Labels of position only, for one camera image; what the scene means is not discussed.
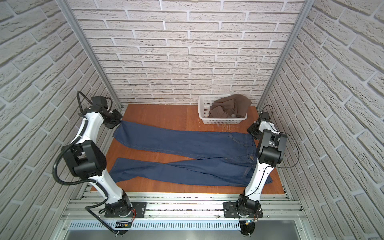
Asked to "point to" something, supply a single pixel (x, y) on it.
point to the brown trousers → (236, 105)
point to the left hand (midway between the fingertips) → (121, 116)
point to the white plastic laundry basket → (205, 101)
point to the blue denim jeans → (208, 155)
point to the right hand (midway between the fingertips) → (251, 130)
